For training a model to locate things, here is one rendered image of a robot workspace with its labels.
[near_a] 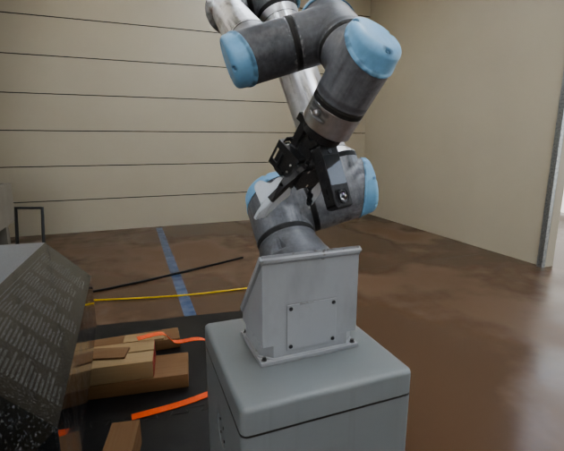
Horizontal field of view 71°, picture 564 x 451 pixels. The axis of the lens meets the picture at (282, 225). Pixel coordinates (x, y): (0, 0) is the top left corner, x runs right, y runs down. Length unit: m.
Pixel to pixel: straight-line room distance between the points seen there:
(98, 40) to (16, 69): 1.13
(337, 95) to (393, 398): 0.66
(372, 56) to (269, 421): 0.67
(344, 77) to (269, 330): 0.56
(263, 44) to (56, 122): 6.00
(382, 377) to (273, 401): 0.25
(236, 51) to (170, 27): 6.10
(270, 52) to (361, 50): 0.16
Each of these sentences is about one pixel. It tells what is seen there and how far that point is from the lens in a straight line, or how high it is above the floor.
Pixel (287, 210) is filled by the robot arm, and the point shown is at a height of 1.18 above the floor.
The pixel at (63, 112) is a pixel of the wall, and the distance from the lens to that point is 6.60.
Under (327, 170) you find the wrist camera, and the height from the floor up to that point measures 1.30.
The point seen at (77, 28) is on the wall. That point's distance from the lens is 6.73.
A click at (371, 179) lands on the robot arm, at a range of 1.02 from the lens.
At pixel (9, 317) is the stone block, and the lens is 1.54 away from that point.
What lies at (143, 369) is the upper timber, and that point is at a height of 0.16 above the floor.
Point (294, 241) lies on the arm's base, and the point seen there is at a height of 1.13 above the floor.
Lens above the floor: 1.35
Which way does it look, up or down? 12 degrees down
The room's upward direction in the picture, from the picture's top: straight up
